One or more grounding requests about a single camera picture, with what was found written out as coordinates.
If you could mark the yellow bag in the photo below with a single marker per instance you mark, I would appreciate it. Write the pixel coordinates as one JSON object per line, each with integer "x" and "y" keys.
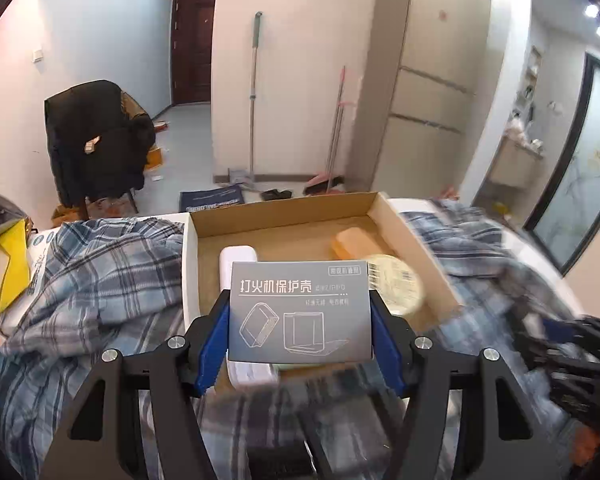
{"x": 2, "y": 270}

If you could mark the white charger adapter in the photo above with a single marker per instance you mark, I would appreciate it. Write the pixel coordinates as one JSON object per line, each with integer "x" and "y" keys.
{"x": 237, "y": 265}

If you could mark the pink white cloth pile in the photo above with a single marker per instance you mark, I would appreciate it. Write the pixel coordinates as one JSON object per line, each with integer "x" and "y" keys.
{"x": 519, "y": 130}

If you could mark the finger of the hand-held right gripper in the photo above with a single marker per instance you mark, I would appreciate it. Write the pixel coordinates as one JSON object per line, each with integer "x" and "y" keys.
{"x": 580, "y": 330}
{"x": 570, "y": 360}

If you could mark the red packet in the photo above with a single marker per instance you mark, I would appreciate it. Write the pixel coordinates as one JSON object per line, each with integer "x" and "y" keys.
{"x": 161, "y": 126}

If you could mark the chair with black jacket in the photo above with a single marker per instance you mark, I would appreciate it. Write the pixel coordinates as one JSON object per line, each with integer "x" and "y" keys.
{"x": 90, "y": 130}

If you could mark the blue plaid cloth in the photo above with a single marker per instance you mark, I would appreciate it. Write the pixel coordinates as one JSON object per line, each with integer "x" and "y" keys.
{"x": 105, "y": 285}

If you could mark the beige vanity cabinet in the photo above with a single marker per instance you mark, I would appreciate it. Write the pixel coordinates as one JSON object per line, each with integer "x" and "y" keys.
{"x": 515, "y": 162}

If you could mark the beige refrigerator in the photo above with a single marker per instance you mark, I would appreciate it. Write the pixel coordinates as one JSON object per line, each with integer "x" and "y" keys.
{"x": 430, "y": 85}

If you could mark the wall mirror cabinet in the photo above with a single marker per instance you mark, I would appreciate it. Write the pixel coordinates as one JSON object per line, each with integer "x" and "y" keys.
{"x": 532, "y": 67}

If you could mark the grey mop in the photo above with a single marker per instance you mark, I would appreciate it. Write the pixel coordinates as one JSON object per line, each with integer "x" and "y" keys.
{"x": 254, "y": 85}

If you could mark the white wall switch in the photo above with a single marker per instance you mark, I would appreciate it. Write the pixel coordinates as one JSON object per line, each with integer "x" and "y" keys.
{"x": 37, "y": 55}

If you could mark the dark brown door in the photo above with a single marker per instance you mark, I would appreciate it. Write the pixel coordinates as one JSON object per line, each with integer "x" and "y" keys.
{"x": 192, "y": 45}

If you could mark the black cloth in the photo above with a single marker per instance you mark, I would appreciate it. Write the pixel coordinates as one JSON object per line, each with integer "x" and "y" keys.
{"x": 276, "y": 194}

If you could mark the orange soap bar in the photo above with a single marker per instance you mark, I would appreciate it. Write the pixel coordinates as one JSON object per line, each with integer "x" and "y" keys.
{"x": 355, "y": 245}

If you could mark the person's right hand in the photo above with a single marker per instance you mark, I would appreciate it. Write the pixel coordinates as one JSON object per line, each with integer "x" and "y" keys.
{"x": 590, "y": 445}

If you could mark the white blue printed box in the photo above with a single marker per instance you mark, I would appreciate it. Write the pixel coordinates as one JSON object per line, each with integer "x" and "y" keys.
{"x": 42, "y": 260}

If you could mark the grey cardboard box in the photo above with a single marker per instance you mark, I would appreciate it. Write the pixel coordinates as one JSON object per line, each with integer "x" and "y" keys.
{"x": 300, "y": 310}

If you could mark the yellow cardboard box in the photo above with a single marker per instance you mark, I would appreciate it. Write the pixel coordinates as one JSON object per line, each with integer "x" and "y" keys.
{"x": 154, "y": 157}

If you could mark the blue doormat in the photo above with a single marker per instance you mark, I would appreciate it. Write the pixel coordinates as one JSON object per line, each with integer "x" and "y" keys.
{"x": 210, "y": 199}

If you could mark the wooden chair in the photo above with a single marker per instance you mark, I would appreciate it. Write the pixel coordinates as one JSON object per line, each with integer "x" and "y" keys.
{"x": 132, "y": 105}

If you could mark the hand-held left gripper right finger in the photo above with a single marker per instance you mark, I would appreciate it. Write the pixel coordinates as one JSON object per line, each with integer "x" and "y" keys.
{"x": 387, "y": 350}

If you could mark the round cream jar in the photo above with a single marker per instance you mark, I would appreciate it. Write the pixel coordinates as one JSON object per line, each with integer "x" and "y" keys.
{"x": 395, "y": 285}

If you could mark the brown cardboard box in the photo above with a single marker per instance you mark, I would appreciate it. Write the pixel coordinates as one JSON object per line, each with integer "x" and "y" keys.
{"x": 65, "y": 215}

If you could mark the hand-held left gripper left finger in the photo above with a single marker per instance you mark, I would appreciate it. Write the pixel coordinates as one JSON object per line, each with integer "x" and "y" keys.
{"x": 207, "y": 355}

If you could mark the black framed glass door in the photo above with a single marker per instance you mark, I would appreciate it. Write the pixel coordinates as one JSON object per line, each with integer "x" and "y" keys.
{"x": 575, "y": 170}

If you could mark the white plastic box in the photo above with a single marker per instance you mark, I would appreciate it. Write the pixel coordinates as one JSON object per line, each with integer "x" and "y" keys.
{"x": 252, "y": 377}

